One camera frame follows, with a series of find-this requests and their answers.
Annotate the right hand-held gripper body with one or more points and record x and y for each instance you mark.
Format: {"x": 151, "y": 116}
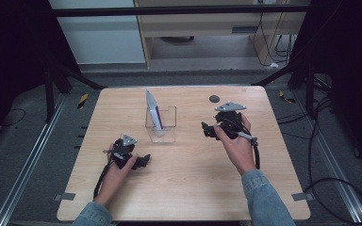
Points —
{"x": 230, "y": 122}

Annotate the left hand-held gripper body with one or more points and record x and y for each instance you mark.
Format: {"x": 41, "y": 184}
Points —
{"x": 121, "y": 151}

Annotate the clear plastic box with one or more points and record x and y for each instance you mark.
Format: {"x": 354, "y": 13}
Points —
{"x": 166, "y": 132}

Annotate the white and purple toothpaste tube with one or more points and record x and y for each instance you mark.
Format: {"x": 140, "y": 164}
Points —
{"x": 154, "y": 111}

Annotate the person's left hand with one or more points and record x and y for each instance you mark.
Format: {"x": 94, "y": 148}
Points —
{"x": 114, "y": 180}

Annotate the person's right hand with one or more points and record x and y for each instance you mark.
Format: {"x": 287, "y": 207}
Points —
{"x": 238, "y": 150}

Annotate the grey round table grommet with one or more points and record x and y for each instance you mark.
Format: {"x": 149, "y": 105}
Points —
{"x": 214, "y": 99}

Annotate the yellow and black tape strip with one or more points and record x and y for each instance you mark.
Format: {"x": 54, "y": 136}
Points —
{"x": 82, "y": 101}
{"x": 286, "y": 98}

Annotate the black metal stand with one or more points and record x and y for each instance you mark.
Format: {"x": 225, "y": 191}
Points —
{"x": 309, "y": 91}
{"x": 49, "y": 94}

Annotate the light wooden desk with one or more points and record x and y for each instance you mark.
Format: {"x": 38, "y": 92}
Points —
{"x": 201, "y": 23}

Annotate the white cabinet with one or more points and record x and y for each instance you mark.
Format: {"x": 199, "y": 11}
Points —
{"x": 100, "y": 37}

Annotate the black curtain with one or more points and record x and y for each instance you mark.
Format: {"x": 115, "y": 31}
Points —
{"x": 12, "y": 62}
{"x": 355, "y": 78}

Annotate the aluminium floor rail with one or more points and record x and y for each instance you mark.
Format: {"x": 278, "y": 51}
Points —
{"x": 330, "y": 169}
{"x": 28, "y": 163}

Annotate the black horizontal frame bar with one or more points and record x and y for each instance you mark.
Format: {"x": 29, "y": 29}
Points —
{"x": 169, "y": 11}

